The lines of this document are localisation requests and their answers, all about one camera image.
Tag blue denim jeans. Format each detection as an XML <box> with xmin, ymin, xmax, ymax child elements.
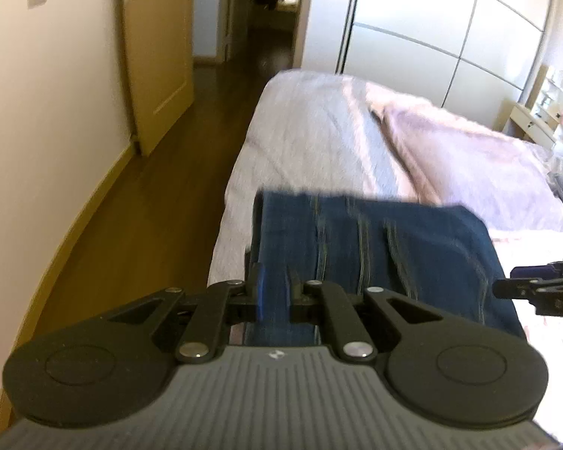
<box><xmin>246</xmin><ymin>190</ymin><xmax>526</xmax><ymax>345</ymax></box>

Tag lilac folded quilt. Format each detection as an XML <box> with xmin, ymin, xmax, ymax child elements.
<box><xmin>366</xmin><ymin>91</ymin><xmax>563</xmax><ymax>233</ymax></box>

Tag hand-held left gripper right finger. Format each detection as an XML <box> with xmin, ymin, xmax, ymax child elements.
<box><xmin>286</xmin><ymin>269</ymin><xmax>444</xmax><ymax>363</ymax></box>

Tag white cosmetic shelf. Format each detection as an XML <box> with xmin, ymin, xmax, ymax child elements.
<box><xmin>537</xmin><ymin>66</ymin><xmax>563</xmax><ymax>118</ymax></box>

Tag white panelled wardrobe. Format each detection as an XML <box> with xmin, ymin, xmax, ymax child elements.
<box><xmin>305</xmin><ymin>0</ymin><xmax>559</xmax><ymax>127</ymax></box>

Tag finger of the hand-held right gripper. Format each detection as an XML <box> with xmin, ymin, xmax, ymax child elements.
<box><xmin>510</xmin><ymin>255</ymin><xmax>563</xmax><ymax>282</ymax></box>
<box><xmin>494</xmin><ymin>277</ymin><xmax>563</xmax><ymax>298</ymax></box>

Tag cream dressing table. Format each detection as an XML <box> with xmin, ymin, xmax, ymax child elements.
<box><xmin>504</xmin><ymin>103</ymin><xmax>563</xmax><ymax>160</ymax></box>

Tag wooden door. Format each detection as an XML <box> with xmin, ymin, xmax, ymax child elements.
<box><xmin>119</xmin><ymin>0</ymin><xmax>195</xmax><ymax>158</ymax></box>

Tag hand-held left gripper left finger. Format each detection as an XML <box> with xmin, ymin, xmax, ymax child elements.
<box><xmin>108</xmin><ymin>262</ymin><xmax>266</xmax><ymax>363</ymax></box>

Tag bed with pink sheet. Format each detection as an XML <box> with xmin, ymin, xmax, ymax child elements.
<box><xmin>211</xmin><ymin>69</ymin><xmax>563</xmax><ymax>352</ymax></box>

